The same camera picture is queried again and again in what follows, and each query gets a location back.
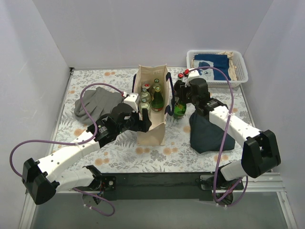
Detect clear chang bottle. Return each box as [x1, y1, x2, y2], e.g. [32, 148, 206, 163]
[140, 88, 151, 103]
[139, 98, 151, 118]
[152, 78, 161, 89]

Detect green perrier bottle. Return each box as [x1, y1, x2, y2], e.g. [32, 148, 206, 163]
[151, 86, 164, 112]
[173, 100, 187, 119]

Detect dark cola bottle red cap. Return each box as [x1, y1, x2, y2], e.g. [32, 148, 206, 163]
[177, 73, 184, 82]

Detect beige canvas tote bag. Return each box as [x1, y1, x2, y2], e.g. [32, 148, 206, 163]
[132, 64, 174, 146]

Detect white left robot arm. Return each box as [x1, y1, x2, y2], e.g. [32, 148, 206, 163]
[22, 103, 152, 205]

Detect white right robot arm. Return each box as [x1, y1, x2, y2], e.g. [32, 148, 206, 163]
[174, 78, 281, 190]

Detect grey folded cloth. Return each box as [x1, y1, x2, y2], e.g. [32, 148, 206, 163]
[74, 87, 123, 125]

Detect floral table mat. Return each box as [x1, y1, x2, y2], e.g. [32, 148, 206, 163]
[56, 69, 242, 172]

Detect red tab drink can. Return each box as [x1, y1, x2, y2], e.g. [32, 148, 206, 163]
[141, 82, 151, 91]

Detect blue printed cloth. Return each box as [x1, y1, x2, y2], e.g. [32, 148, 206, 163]
[193, 54, 231, 81]

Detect beige cloth in basket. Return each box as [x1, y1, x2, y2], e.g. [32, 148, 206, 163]
[218, 51, 237, 81]

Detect dark folded shorts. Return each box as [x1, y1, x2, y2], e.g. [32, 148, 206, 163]
[189, 111, 224, 154]

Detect clear Chang bottle back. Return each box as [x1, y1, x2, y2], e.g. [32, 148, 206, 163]
[152, 78, 161, 89]

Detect white plastic basket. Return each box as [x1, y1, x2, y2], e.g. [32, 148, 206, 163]
[186, 50, 248, 88]

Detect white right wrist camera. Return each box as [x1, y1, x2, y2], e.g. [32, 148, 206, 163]
[183, 68, 201, 87]

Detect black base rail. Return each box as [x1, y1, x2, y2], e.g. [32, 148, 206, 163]
[81, 171, 244, 202]

